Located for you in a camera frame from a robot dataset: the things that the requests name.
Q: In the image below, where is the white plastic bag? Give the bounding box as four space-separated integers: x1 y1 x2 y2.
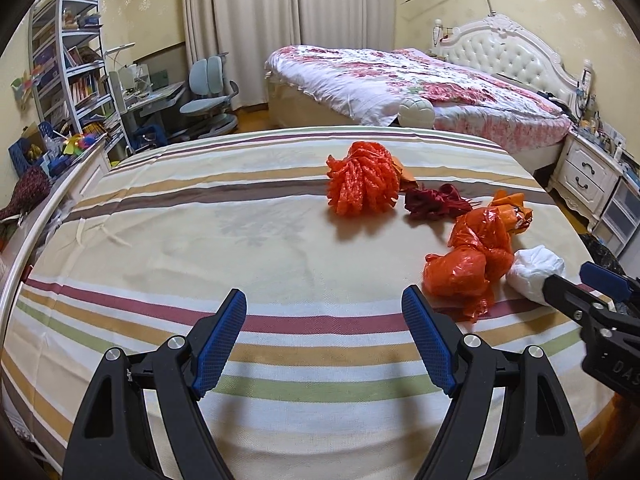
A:
507 246 567 306

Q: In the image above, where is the blue plastic basket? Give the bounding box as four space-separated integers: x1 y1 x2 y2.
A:
7 122 56 178

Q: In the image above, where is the grey study desk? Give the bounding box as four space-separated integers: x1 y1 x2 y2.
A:
120 82 187 133

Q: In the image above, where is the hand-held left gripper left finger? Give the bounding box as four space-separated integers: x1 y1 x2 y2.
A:
62 288 248 480

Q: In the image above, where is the waste bin with black liner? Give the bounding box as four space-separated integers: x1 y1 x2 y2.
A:
580 232 628 273

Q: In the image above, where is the dark red knitted cloth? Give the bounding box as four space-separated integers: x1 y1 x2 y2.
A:
0 166 52 222

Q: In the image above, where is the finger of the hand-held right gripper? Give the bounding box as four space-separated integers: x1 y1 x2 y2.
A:
543 274 613 332
580 261 640 311

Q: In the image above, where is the pile of small bottles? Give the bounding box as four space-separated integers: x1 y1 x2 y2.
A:
575 87 628 153

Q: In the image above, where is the beige pleated curtain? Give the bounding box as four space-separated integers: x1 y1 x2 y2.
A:
180 0 302 111
295 0 396 55

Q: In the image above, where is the striped tablecloth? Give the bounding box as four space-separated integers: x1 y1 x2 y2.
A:
0 127 618 480

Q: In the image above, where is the pink floral quilt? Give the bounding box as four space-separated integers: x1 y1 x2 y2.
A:
264 45 573 148

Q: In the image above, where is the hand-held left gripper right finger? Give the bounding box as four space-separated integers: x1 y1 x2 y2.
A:
401 285 583 480

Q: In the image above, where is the white curved side rail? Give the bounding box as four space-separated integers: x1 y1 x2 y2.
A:
0 147 110 311

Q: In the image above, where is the colourful wall decoration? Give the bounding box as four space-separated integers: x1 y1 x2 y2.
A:
11 72 47 111

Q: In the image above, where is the white nightstand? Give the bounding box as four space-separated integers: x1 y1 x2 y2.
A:
547 132 626 233

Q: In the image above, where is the red foam fruit net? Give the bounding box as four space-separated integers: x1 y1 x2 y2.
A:
327 141 402 217

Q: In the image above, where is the orange plastic bag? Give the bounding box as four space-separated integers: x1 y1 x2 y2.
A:
423 208 516 323

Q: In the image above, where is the white curved bookshelf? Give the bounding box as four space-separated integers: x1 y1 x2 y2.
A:
27 0 133 156

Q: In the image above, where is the white desk lamp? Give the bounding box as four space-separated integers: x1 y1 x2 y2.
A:
102 42 137 92

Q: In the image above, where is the white bed with tufted headboard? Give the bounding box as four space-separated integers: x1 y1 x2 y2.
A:
264 15 596 171

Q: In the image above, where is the pale blue office chair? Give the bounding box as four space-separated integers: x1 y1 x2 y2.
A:
179 56 240 140

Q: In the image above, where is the dark red mesh bag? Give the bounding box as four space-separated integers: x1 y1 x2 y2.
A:
404 184 475 222

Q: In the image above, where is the clear plastic drawer unit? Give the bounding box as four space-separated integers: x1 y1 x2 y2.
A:
597 177 640 256

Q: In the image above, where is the pile of colourful toys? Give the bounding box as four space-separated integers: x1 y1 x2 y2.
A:
50 130 102 162

